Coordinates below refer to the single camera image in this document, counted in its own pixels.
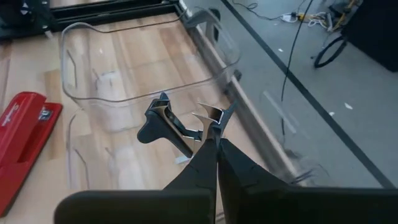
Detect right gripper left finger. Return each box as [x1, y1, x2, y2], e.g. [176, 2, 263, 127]
[54, 138, 218, 224]

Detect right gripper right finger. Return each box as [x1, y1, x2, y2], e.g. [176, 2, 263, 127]
[218, 138, 398, 224]

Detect black staple remover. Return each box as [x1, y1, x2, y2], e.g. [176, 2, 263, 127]
[136, 91, 239, 160]

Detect red stapler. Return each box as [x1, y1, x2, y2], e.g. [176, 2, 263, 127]
[0, 91, 63, 218]

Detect clear plastic bin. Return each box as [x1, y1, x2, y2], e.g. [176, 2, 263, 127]
[64, 93, 299, 224]
[60, 7, 243, 135]

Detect black clamp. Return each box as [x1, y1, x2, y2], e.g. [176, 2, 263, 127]
[185, 7, 222, 43]

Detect large black case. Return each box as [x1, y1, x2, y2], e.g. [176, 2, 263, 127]
[341, 0, 398, 73]

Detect black aluminium rig frame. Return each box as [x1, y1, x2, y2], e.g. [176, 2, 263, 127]
[0, 0, 187, 41]

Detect long black floor cable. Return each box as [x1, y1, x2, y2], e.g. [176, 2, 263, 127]
[279, 0, 315, 139]

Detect coiled black cable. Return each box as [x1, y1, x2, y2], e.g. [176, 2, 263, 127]
[313, 33, 349, 69]

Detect white power strip cable cluster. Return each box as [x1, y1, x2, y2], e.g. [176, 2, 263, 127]
[279, 0, 364, 32]

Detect thin black cable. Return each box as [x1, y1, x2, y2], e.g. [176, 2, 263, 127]
[231, 0, 259, 11]

